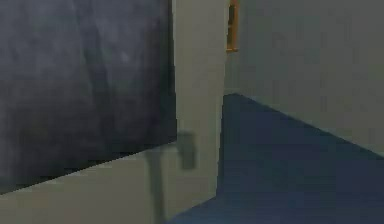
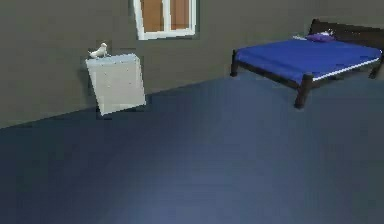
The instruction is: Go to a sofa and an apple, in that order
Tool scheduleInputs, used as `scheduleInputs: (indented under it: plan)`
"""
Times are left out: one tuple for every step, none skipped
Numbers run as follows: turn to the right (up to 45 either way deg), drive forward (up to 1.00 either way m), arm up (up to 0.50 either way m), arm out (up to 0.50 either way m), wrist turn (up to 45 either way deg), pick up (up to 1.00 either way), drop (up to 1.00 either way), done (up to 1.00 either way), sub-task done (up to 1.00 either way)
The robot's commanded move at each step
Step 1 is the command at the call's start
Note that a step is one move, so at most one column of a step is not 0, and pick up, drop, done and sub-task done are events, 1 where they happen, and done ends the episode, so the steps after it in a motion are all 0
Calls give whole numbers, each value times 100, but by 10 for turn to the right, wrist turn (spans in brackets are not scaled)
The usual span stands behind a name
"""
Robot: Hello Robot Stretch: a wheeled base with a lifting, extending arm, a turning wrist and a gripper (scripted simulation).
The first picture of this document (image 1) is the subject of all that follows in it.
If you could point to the dark grey framed wall picture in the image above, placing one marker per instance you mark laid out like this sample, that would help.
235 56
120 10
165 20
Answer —
83 86

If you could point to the orange framed wall picture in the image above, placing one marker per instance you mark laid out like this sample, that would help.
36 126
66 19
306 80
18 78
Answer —
233 26

